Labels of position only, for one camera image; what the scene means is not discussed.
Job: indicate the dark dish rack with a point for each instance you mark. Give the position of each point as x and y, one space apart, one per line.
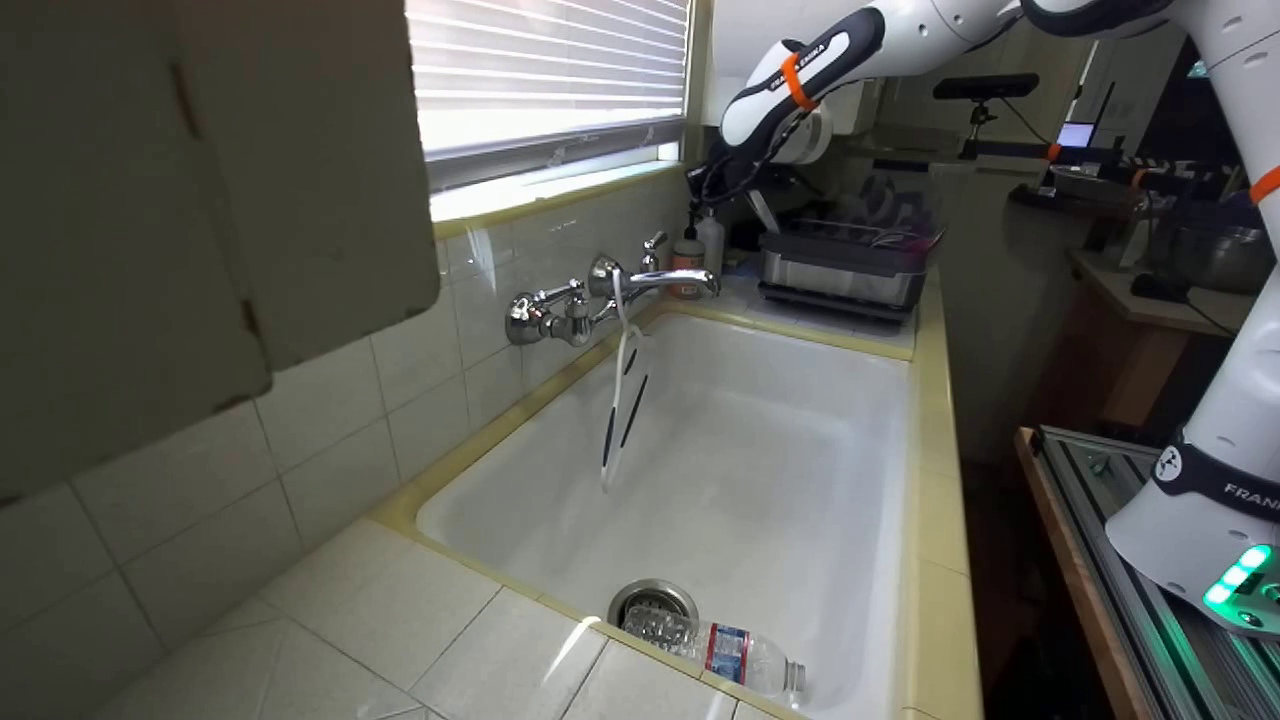
843 267

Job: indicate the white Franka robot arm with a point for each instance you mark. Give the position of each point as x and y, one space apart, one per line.
934 24

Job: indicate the clear plastic water bottle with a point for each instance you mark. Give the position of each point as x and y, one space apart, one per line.
754 662

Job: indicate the dark round appliance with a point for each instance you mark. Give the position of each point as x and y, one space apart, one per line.
1186 240

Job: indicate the white sink basin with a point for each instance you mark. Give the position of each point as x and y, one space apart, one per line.
763 483

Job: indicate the aluminium frame robot table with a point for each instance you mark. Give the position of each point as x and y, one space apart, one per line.
1133 615

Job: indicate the chrome wall faucet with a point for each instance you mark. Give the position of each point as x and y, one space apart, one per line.
603 286

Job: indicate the orange soap bottle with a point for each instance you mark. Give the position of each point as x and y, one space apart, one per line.
684 267

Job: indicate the wooden side desk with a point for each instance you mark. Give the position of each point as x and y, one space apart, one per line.
1140 334

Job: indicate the small lit screen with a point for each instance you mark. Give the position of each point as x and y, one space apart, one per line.
1075 135

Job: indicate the white window blinds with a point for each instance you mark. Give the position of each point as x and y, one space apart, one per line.
544 64

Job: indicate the beige wall cabinet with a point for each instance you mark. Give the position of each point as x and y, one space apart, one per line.
161 203

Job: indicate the white pump bottle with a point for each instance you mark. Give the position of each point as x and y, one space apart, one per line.
713 250

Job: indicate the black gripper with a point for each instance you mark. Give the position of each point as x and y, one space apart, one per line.
738 167

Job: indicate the white black hanging brush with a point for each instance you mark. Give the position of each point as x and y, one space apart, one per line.
617 387

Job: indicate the round metal sink drain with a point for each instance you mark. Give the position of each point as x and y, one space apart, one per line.
653 615

